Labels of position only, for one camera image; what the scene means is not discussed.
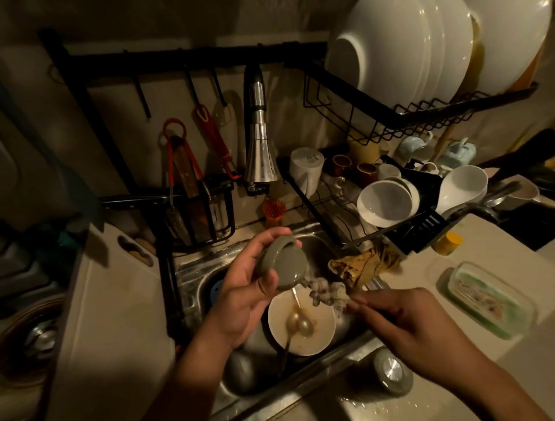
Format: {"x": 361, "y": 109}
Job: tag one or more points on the orange dish brush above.
{"x": 274, "y": 210}

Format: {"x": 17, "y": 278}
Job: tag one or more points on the grey ceramic cup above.
{"x": 282, "y": 262}

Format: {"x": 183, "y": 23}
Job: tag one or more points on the person's left thumb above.
{"x": 262, "y": 288}

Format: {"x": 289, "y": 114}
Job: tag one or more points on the white cutting board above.
{"x": 112, "y": 329}

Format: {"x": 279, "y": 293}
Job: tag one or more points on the yellow plate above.
{"x": 477, "y": 56}

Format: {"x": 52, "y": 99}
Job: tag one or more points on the small white cup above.
{"x": 389, "y": 171}

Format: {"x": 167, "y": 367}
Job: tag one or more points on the large white plate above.
{"x": 511, "y": 39}
{"x": 459, "y": 47}
{"x": 440, "y": 52}
{"x": 390, "y": 47}

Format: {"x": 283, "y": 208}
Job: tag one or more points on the yellow dish cloth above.
{"x": 364, "y": 264}

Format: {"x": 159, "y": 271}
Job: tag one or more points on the dirty white bowl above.
{"x": 316, "y": 334}

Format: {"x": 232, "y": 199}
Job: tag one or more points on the person's left forearm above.
{"x": 195, "y": 381}

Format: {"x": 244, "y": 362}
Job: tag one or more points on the beige mug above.
{"x": 522, "y": 195}

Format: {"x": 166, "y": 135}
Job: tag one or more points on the stainless steel sink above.
{"x": 195, "y": 277}

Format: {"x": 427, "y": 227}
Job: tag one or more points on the grey jar with metal lid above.
{"x": 390, "y": 368}

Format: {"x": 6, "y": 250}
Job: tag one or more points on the yellow capped bottle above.
{"x": 447, "y": 243}

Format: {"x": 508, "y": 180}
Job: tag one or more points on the person's left hand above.
{"x": 236, "y": 299}

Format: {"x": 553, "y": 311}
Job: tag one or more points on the blue sink strainer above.
{"x": 216, "y": 291}

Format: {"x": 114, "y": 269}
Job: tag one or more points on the person's right forearm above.
{"x": 494, "y": 390}

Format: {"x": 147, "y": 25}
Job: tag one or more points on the clear container with green lid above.
{"x": 490, "y": 299}

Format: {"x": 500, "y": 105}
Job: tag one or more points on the person's right hand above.
{"x": 416, "y": 329}

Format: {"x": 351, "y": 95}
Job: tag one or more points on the yellow cup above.
{"x": 363, "y": 152}

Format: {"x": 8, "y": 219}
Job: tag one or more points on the soapy dish sponge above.
{"x": 329, "y": 292}

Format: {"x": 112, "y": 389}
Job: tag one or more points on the metal spoon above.
{"x": 291, "y": 323}
{"x": 305, "y": 325}

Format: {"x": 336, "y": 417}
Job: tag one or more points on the black slotted spatula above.
{"x": 416, "y": 227}

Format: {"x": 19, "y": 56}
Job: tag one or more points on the black over-sink rack frame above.
{"x": 173, "y": 58}

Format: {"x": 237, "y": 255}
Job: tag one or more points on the person's right fingers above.
{"x": 368, "y": 303}

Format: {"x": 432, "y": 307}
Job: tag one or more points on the white mug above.
{"x": 305, "y": 167}

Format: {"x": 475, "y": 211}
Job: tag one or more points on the light blue mug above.
{"x": 457, "y": 154}
{"x": 414, "y": 147}

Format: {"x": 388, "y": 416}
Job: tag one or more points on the chrome kitchen faucet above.
{"x": 260, "y": 156}

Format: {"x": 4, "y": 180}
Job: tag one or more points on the small brown cup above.
{"x": 367, "y": 173}
{"x": 341, "y": 165}

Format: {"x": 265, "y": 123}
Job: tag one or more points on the black utensil holder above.
{"x": 221, "y": 208}

